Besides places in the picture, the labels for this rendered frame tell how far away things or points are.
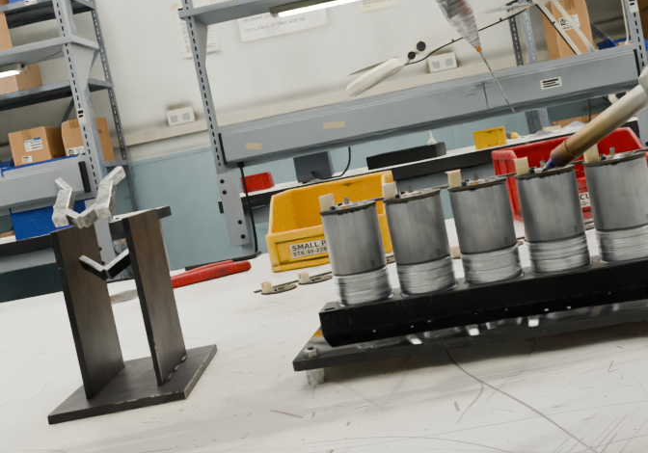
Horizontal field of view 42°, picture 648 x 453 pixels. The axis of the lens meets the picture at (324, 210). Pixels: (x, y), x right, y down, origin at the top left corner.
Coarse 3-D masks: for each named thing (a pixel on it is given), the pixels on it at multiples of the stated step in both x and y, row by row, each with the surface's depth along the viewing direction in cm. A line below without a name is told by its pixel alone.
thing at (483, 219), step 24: (456, 192) 35; (480, 192) 35; (504, 192) 35; (456, 216) 36; (480, 216) 35; (504, 216) 35; (480, 240) 35; (504, 240) 35; (480, 264) 35; (504, 264) 35
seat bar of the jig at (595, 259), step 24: (600, 264) 35; (624, 264) 34; (456, 288) 36; (480, 288) 35; (504, 288) 35; (528, 288) 35; (552, 288) 34; (576, 288) 34; (600, 288) 34; (624, 288) 34; (336, 312) 36; (360, 312) 36; (384, 312) 36; (408, 312) 36; (432, 312) 35; (456, 312) 35
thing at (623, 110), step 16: (640, 80) 29; (624, 96) 30; (640, 96) 30; (608, 112) 31; (624, 112) 30; (592, 128) 32; (608, 128) 31; (576, 144) 32; (592, 144) 32; (560, 160) 33
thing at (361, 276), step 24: (336, 216) 36; (360, 216) 36; (336, 240) 36; (360, 240) 36; (336, 264) 37; (360, 264) 36; (384, 264) 37; (336, 288) 37; (360, 288) 36; (384, 288) 36
